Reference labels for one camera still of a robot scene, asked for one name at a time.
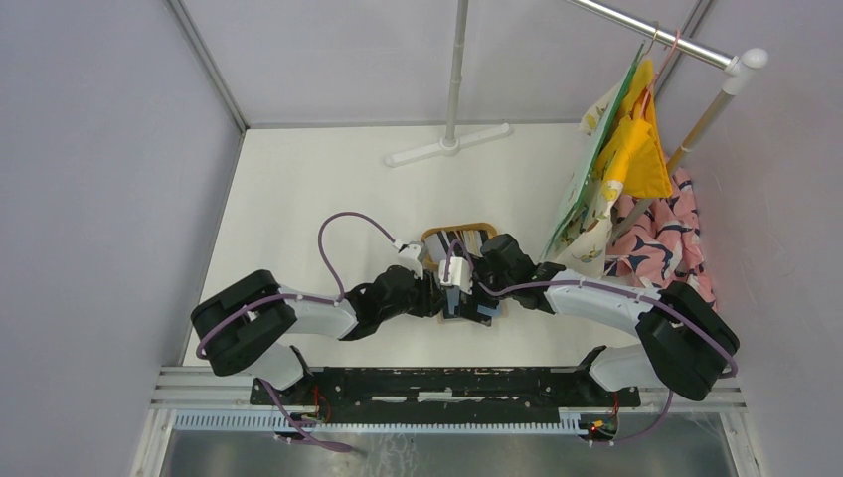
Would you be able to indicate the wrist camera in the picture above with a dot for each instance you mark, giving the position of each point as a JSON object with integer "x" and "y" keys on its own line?
{"x": 456, "y": 272}
{"x": 411, "y": 255}

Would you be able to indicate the white clothes rack stand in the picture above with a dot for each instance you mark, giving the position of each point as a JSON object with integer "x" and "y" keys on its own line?
{"x": 450, "y": 144}

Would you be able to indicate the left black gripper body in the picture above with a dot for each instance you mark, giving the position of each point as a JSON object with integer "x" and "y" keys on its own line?
{"x": 420, "y": 301}

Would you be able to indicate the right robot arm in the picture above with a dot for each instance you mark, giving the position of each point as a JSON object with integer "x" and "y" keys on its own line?
{"x": 683, "y": 345}

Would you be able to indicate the light blue card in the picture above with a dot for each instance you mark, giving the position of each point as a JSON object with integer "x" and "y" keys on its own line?
{"x": 452, "y": 295}

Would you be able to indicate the green clothes hanger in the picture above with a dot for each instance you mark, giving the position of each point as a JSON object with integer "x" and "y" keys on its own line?
{"x": 609, "y": 138}

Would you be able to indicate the pink clothes hanger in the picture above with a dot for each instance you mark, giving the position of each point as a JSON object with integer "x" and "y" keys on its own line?
{"x": 649, "y": 92}

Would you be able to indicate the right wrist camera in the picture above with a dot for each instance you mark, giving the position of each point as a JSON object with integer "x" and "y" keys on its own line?
{"x": 456, "y": 272}

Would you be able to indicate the wooden card tray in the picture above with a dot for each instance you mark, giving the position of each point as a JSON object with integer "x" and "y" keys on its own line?
{"x": 475, "y": 312}

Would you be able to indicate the white printed garment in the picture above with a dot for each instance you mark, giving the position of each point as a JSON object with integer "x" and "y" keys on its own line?
{"x": 579, "y": 238}

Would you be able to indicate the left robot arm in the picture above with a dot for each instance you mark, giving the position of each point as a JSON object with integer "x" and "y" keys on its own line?
{"x": 239, "y": 327}

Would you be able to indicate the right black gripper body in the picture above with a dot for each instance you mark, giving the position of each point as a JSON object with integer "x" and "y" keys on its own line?
{"x": 468, "y": 303}

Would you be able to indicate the wooden rack pole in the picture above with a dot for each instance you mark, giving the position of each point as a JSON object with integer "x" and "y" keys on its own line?
{"x": 685, "y": 148}

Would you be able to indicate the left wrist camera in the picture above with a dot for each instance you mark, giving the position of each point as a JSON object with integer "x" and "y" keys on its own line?
{"x": 411, "y": 255}

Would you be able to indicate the metal hanging rod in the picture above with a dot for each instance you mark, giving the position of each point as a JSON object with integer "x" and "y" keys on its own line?
{"x": 731, "y": 65}

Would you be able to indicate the tan oval card holder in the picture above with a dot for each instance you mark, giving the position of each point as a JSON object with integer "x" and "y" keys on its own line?
{"x": 438, "y": 240}

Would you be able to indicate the yellow garment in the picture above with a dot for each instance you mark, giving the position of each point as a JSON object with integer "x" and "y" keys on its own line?
{"x": 635, "y": 158}

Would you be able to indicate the pink patterned garment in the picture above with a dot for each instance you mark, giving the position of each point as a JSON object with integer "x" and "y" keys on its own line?
{"x": 664, "y": 245}

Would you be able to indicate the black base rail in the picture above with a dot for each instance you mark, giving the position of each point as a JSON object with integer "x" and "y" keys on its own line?
{"x": 452, "y": 395}

